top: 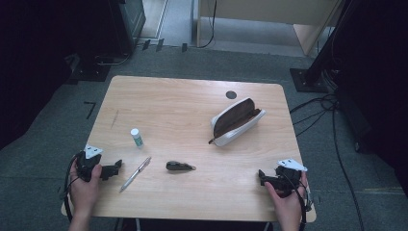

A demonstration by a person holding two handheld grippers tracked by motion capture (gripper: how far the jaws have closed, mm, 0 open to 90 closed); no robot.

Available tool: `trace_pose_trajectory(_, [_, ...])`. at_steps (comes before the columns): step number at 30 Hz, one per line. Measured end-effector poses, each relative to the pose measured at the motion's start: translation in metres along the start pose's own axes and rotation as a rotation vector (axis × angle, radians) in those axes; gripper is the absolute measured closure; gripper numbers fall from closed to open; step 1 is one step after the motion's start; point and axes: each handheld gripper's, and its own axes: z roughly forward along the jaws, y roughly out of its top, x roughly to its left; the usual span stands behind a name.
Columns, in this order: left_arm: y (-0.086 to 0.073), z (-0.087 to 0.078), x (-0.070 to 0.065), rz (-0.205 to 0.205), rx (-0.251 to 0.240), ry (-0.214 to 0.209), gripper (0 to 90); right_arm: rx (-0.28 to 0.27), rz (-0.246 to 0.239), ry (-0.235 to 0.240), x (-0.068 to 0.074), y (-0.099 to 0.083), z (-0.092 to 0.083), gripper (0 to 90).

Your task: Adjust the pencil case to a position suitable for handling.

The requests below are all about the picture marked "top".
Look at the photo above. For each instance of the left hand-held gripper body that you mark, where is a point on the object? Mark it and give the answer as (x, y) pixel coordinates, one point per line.
(87, 160)

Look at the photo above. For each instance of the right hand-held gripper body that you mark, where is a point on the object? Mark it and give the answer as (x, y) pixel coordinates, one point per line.
(288, 178)

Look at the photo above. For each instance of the clear pen with pink clicker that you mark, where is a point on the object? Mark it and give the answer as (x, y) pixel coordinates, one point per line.
(135, 174)

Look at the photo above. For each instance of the person's right hand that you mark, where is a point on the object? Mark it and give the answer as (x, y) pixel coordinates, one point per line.
(290, 207)

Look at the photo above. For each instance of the person's left hand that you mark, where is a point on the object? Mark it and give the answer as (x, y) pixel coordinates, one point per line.
(85, 195)

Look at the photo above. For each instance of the white glue stick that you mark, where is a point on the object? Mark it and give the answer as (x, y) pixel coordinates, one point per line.
(137, 137)

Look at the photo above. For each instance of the small black oblong tool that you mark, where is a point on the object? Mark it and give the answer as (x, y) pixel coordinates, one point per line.
(178, 166)

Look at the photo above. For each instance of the white pencil case brown lining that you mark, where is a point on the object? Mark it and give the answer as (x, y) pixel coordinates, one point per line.
(235, 123)

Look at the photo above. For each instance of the black flat floor base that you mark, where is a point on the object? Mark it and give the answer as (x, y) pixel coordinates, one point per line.
(89, 72)

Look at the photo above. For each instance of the dark round table grommet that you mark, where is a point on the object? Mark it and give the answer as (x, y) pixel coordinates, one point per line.
(231, 95)

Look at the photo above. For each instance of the dark cabinet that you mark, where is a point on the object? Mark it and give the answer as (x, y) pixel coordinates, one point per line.
(128, 25)

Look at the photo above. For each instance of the light wooden furniture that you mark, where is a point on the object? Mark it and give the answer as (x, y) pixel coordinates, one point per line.
(272, 9)

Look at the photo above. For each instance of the black stand with base plate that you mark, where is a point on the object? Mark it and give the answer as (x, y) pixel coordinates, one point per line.
(309, 80)

